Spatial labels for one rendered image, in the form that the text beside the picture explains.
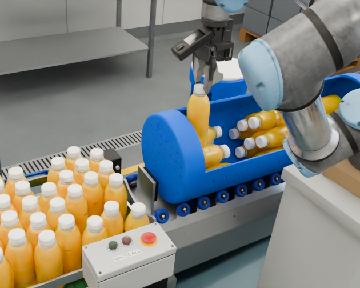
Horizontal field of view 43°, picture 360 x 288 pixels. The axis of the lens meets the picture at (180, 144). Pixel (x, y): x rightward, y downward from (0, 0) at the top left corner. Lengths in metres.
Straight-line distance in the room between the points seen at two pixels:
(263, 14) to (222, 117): 3.81
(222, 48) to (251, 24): 4.27
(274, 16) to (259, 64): 4.54
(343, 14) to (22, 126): 3.13
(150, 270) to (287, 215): 0.50
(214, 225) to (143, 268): 0.48
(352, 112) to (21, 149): 2.65
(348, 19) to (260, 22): 4.67
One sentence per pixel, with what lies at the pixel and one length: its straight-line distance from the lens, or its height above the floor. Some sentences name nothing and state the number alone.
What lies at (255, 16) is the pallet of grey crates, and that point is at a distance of 5.50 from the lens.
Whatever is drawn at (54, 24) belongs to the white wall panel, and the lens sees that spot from 4.84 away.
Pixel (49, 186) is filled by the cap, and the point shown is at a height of 1.09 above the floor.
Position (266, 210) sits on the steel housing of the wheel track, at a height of 0.86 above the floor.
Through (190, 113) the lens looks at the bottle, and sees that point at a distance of 1.35.
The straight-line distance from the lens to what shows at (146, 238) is 1.12.
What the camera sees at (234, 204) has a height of 0.92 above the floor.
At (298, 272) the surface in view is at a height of 0.84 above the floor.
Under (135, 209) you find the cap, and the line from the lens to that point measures 1.22.
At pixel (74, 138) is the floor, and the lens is 3.51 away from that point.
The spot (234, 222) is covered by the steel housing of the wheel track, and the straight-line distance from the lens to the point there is 1.58.
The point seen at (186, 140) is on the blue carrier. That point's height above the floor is 1.21.
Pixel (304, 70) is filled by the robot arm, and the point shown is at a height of 1.62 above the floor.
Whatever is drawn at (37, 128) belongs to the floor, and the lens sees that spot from 3.65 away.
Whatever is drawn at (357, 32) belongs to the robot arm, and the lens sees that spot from 0.79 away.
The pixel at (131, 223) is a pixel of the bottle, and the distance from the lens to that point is 1.24.
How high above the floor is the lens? 1.90
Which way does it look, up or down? 33 degrees down
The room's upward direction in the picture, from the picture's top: 7 degrees clockwise
